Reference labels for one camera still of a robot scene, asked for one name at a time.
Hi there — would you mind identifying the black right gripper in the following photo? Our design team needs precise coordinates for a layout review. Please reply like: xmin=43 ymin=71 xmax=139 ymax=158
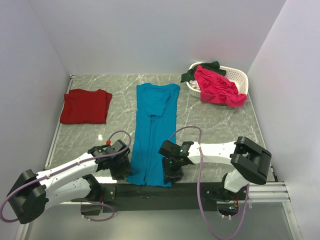
xmin=161 ymin=156 xmax=184 ymax=185

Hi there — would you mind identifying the blue t shirt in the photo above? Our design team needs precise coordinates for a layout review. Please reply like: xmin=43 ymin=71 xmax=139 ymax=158
xmin=126 ymin=83 xmax=180 ymax=188

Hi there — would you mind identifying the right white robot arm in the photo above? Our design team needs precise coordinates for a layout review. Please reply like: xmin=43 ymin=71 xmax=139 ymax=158
xmin=158 ymin=136 xmax=272 ymax=202

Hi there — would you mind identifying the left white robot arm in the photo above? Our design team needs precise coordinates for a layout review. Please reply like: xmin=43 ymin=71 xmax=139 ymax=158
xmin=6 ymin=140 xmax=130 ymax=224

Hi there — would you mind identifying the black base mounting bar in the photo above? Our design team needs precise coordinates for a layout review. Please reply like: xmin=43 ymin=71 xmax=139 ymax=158
xmin=87 ymin=182 xmax=246 ymax=212

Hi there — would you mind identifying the folded red t shirt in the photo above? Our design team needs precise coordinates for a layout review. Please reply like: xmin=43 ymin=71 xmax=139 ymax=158
xmin=60 ymin=88 xmax=113 ymax=125

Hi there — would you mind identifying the white garment in basket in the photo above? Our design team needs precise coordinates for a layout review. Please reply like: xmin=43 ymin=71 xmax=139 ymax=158
xmin=189 ymin=80 xmax=200 ymax=91

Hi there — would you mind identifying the pink t shirt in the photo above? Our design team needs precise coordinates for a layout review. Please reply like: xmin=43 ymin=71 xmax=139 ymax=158
xmin=194 ymin=65 xmax=247 ymax=108

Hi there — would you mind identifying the dark green t shirt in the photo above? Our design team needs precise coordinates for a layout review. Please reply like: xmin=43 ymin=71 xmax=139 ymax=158
xmin=180 ymin=61 xmax=227 ymax=83

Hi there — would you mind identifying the white perforated laundry basket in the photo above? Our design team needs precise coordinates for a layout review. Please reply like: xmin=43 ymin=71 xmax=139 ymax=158
xmin=186 ymin=65 xmax=249 ymax=98

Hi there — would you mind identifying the aluminium frame rail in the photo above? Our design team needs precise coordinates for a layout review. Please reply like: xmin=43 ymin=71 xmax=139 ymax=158
xmin=26 ymin=181 xmax=291 ymax=205

